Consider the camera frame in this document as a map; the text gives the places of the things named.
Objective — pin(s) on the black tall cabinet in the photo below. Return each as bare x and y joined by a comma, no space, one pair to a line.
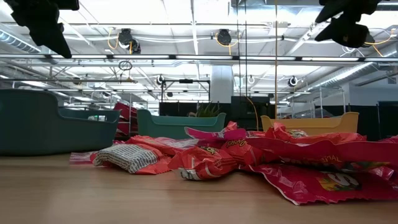
242,112

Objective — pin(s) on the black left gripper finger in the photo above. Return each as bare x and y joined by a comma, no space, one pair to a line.
51,40

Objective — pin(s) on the red bag white label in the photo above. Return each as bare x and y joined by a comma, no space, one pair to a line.
124,157

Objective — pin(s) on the red Cheetos bag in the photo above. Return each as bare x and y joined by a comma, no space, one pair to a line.
203,163

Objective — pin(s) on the white building column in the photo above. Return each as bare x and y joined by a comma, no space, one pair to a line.
221,84

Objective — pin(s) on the yellow plastic bin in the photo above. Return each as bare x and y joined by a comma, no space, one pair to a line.
326,124

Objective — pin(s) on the metal shelving rack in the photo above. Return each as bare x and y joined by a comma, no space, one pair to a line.
321,102

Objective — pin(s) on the light teal plastic bin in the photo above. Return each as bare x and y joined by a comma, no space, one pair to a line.
174,127

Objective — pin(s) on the black distant frame stand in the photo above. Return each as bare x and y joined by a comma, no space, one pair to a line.
185,81

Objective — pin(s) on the silver ventilation duct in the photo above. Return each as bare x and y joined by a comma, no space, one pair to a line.
348,74
15,42

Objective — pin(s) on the dark teal plastic bin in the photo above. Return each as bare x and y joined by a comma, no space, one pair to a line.
37,130

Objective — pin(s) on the black partition panel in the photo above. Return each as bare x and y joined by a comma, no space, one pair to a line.
174,109
385,121

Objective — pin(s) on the black overhead light beam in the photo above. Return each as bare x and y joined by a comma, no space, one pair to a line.
199,57

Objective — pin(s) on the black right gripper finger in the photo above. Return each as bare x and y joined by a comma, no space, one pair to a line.
337,7
348,32

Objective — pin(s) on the small artificial succulent plant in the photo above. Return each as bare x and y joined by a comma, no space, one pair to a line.
206,111

